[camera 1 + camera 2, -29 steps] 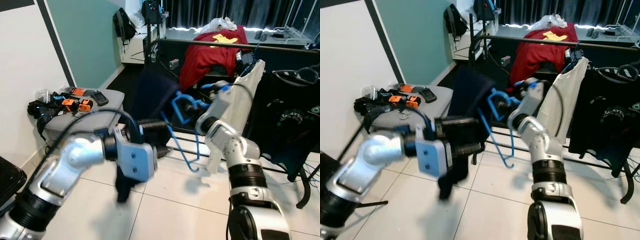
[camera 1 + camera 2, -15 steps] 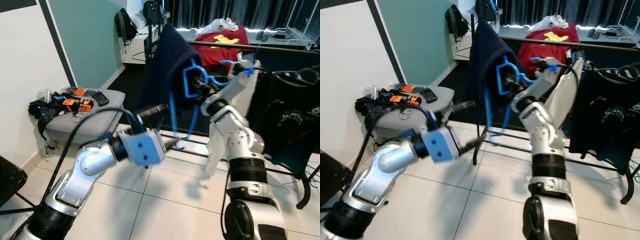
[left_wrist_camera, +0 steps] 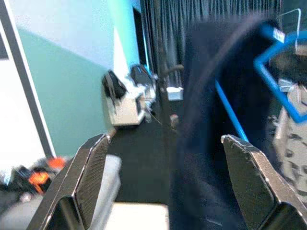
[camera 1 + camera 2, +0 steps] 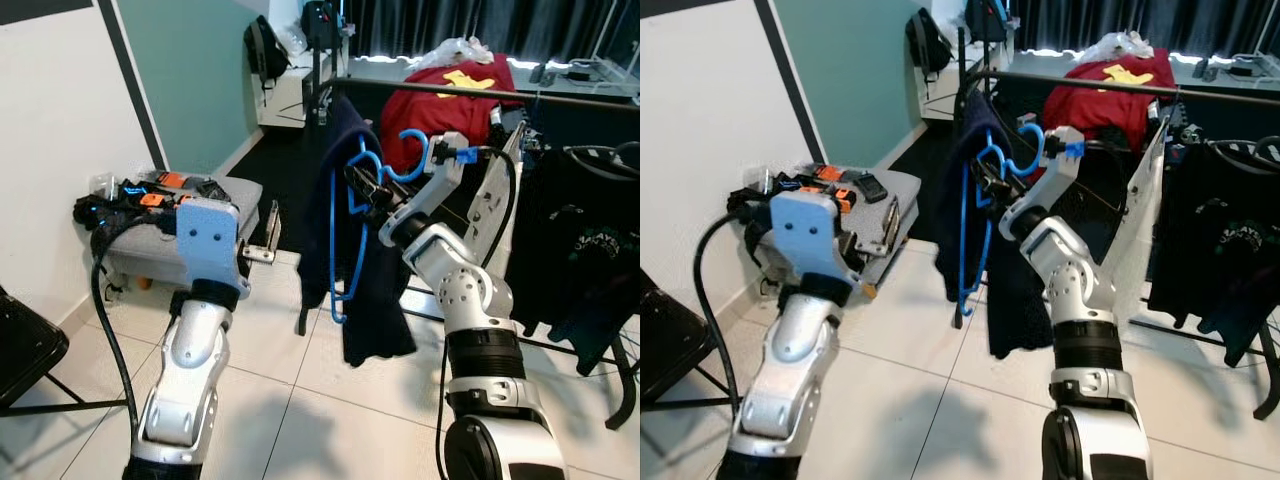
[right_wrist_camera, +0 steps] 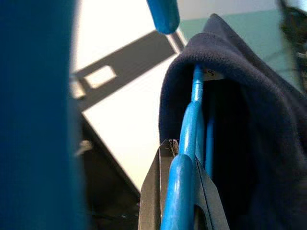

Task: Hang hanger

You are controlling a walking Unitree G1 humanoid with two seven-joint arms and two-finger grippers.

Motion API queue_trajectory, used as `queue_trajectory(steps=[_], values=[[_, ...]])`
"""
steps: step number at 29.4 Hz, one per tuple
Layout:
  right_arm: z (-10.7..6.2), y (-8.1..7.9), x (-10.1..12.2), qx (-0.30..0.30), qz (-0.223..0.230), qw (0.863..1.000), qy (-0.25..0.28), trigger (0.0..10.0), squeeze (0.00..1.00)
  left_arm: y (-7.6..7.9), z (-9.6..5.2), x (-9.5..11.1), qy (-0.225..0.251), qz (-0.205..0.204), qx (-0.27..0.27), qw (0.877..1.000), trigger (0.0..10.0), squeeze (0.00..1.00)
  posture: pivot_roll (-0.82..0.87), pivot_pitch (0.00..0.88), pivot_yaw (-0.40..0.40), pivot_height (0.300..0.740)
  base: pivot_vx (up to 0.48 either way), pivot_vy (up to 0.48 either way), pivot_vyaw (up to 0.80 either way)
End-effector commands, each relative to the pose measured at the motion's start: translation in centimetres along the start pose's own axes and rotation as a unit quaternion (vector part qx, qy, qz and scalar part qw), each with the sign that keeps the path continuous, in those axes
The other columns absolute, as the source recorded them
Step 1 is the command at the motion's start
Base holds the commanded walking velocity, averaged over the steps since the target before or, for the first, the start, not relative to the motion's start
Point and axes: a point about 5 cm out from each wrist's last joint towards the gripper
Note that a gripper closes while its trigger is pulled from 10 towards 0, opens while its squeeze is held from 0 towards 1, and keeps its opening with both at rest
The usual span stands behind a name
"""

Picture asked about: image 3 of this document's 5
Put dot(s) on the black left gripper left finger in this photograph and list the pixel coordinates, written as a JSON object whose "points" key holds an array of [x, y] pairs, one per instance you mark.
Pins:
{"points": [[72, 191]]}

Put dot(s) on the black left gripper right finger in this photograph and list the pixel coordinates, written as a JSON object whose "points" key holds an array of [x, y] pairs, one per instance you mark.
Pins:
{"points": [[259, 191]]}

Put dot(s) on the navy blue garment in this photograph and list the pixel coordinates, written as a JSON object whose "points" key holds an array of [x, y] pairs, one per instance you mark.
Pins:
{"points": [[204, 143]]}

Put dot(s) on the blue plastic clothes hanger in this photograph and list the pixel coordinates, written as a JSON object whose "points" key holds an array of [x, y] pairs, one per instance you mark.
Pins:
{"points": [[272, 83]]}

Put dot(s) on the orange black device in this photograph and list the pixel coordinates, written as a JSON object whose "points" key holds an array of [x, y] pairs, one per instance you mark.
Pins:
{"points": [[56, 163], [38, 179]]}

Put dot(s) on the white cartoon print T-shirt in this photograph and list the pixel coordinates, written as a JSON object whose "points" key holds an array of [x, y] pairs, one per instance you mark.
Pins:
{"points": [[295, 148]]}

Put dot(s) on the black carpet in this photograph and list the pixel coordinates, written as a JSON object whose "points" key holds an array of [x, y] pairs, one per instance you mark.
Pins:
{"points": [[144, 155]]}

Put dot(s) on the white shelf unit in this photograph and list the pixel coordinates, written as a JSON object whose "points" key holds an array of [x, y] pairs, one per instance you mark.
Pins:
{"points": [[124, 112]]}

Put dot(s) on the black backpack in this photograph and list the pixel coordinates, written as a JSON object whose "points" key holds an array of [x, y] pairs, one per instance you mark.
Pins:
{"points": [[114, 85]]}

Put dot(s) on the small pale box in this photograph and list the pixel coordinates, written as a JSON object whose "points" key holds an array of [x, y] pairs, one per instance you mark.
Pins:
{"points": [[175, 93]]}

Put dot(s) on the black bag on stand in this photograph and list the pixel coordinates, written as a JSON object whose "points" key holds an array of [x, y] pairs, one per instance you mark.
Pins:
{"points": [[141, 74]]}

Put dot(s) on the dark curtain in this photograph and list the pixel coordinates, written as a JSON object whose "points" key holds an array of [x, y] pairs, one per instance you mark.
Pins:
{"points": [[168, 24]]}

